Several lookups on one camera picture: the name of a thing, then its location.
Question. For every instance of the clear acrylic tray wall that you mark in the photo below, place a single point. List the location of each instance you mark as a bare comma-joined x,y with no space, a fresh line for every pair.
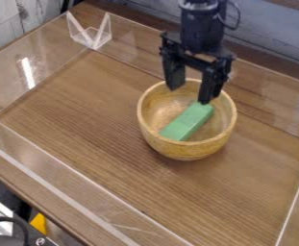
77,204

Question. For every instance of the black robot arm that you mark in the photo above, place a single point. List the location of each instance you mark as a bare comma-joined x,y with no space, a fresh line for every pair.
232,18

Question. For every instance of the brown wooden bowl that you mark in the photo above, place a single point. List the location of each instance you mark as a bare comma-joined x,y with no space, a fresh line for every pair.
159,108

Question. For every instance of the clear acrylic corner bracket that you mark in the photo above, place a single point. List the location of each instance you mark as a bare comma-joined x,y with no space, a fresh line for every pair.
89,37

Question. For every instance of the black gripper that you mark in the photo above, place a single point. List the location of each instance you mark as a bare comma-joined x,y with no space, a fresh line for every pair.
195,46

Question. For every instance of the green rectangular block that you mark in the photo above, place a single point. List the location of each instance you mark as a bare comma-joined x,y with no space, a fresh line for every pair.
187,123

